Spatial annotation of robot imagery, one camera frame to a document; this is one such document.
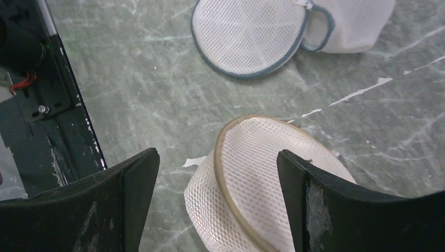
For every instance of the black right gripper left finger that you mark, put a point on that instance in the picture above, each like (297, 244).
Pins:
(105, 211)

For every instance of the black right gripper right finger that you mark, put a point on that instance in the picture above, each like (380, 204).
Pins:
(329, 213)

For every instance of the blue-trim mesh laundry bag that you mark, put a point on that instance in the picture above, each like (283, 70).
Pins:
(252, 38)

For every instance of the beige-trim mesh laundry bag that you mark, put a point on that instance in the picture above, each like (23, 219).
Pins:
(234, 199)

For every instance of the black mounting rail base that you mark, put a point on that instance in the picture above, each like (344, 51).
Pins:
(47, 138)

